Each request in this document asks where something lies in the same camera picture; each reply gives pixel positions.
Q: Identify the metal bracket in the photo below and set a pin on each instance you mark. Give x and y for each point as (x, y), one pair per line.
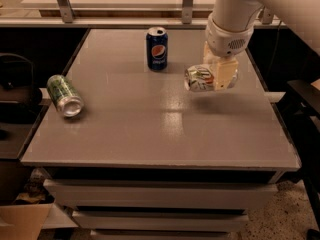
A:
(186, 13)
(266, 16)
(66, 11)

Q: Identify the grey drawer cabinet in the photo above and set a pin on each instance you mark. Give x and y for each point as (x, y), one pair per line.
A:
(161, 203)

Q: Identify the white 7up can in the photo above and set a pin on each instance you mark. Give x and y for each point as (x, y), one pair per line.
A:
(199, 78)

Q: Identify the middle metal bracket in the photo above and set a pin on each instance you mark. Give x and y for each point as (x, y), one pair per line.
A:
(186, 13)

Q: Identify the right metal bracket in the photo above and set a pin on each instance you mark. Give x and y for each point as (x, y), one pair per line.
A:
(266, 16)

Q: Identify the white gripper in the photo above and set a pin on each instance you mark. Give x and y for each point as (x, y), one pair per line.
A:
(224, 39)

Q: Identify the cardboard box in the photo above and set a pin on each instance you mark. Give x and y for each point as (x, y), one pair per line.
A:
(22, 222)

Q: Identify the green soda can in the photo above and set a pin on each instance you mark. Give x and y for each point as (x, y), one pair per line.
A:
(64, 96)

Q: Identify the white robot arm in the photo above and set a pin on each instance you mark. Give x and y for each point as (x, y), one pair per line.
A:
(230, 27)

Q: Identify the black chair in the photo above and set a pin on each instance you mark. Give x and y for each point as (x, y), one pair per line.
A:
(17, 83)

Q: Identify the blue Pepsi can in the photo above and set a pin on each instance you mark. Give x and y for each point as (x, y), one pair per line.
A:
(156, 45)

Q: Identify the left metal bracket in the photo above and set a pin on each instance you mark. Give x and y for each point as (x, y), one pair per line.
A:
(66, 11)

